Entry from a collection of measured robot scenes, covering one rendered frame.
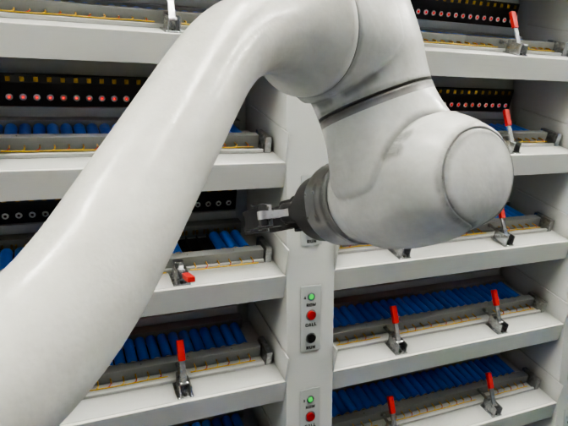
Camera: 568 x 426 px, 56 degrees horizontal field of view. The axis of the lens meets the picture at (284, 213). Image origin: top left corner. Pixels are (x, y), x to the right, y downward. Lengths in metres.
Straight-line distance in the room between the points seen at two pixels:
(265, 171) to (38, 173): 0.34
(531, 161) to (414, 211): 0.85
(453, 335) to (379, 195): 0.84
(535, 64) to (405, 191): 0.86
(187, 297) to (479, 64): 0.70
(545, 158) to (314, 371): 0.66
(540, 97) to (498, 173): 1.01
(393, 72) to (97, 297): 0.29
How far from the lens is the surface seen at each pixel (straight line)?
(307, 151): 0.92
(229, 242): 0.99
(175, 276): 0.89
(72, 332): 0.23
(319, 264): 0.96
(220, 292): 0.91
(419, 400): 1.30
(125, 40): 0.84
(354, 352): 1.10
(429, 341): 1.19
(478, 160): 0.41
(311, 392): 1.04
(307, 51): 0.40
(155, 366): 0.99
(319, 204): 0.52
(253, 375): 1.01
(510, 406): 1.42
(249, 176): 0.89
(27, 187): 0.84
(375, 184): 0.42
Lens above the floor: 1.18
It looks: 9 degrees down
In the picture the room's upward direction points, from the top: straight up
